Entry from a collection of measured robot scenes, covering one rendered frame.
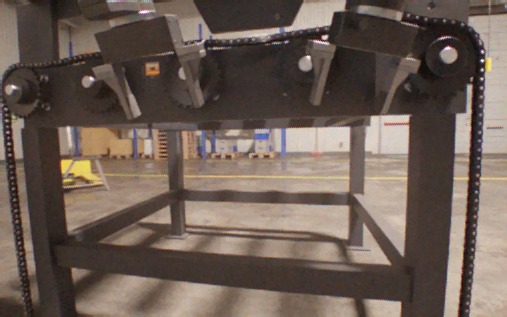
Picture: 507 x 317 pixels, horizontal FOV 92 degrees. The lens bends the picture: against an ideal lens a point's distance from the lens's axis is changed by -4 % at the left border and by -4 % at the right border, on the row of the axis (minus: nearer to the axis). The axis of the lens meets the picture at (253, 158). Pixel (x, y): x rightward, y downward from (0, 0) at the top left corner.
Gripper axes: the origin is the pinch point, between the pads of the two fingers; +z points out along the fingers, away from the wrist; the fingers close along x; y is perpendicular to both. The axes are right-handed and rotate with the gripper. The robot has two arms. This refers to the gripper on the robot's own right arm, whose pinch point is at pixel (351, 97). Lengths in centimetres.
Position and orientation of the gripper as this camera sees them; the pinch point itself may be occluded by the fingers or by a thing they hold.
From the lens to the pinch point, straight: 51.5
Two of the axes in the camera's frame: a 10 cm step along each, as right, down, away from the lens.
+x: 9.8, 0.8, 1.6
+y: 1.1, 4.7, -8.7
